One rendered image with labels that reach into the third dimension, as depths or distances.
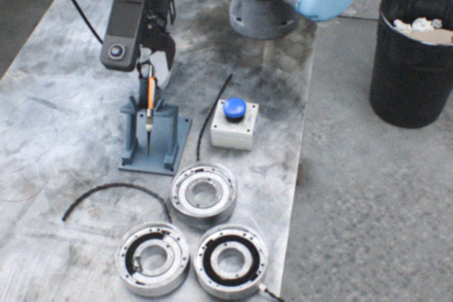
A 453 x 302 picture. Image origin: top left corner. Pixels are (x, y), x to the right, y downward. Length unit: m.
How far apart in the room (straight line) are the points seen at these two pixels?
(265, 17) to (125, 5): 0.42
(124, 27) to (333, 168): 1.29
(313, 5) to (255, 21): 0.20
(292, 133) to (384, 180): 1.01
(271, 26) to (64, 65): 0.42
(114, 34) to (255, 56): 0.42
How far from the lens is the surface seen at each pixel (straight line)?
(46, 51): 1.20
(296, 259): 1.74
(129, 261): 0.81
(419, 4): 2.09
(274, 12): 1.12
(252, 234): 0.81
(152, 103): 0.88
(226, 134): 0.92
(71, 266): 0.86
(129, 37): 0.76
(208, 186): 0.88
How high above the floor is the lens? 1.53
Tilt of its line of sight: 49 degrees down
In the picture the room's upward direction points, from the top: 3 degrees counter-clockwise
